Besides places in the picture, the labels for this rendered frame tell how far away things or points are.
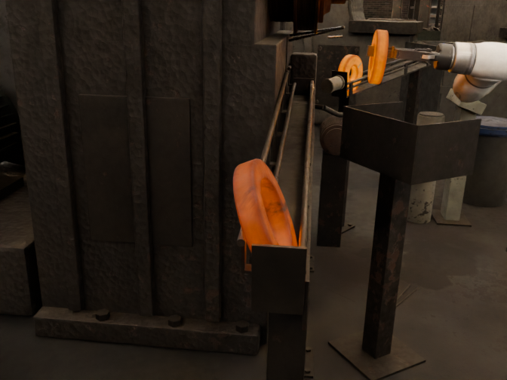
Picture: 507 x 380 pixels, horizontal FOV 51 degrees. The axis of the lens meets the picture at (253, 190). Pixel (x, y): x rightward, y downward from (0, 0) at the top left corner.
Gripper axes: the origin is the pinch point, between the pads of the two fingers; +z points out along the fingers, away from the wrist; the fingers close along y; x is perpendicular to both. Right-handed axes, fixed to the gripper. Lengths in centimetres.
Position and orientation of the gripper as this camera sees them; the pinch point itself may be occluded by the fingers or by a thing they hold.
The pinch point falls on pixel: (379, 51)
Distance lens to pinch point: 163.8
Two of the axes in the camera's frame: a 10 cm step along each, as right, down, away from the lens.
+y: 1.1, -3.2, 9.4
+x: 0.8, -9.4, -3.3
